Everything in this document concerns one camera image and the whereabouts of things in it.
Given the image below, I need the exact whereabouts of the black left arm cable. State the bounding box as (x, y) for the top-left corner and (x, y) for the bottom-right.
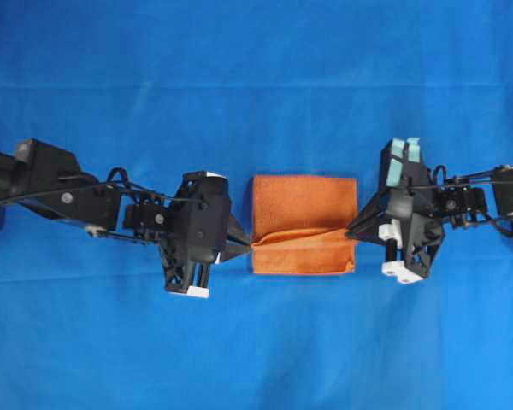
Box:
(0, 167), (206, 206)

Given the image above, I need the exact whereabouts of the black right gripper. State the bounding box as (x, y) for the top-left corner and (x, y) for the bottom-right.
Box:
(345, 138), (445, 284)

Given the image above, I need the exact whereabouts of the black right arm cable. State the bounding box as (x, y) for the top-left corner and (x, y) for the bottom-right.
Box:
(404, 164), (513, 191)

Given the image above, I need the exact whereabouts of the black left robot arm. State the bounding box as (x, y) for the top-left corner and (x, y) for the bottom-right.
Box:
(0, 139), (251, 298)

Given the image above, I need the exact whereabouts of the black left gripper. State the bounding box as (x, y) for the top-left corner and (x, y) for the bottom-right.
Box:
(159, 171), (251, 298)

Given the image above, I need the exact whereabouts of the blue table cloth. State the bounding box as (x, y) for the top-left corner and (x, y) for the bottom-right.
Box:
(0, 1), (513, 409)

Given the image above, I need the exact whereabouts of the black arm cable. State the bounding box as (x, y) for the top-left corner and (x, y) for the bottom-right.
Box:
(404, 164), (513, 191)
(0, 167), (206, 206)

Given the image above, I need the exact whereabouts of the orange towel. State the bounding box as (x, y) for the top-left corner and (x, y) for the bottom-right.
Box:
(251, 175), (357, 276)

